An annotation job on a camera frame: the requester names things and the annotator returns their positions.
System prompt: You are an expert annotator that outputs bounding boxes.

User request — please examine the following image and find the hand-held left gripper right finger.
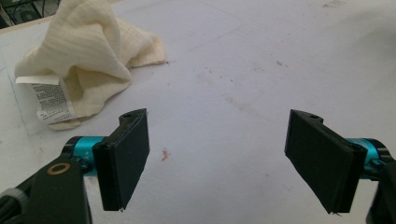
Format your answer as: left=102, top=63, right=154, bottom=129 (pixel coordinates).
left=284, top=108, right=368, bottom=215

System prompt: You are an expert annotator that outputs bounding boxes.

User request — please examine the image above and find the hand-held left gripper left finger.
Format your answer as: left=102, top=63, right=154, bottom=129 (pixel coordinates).
left=92, top=107, right=150, bottom=212

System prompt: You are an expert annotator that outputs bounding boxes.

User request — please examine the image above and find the cream cotton cloth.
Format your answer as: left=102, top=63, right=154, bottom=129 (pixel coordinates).
left=13, top=0, right=167, bottom=131

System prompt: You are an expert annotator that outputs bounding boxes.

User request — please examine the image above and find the white foam table mat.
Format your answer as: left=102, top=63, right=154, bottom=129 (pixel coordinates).
left=0, top=0, right=396, bottom=224

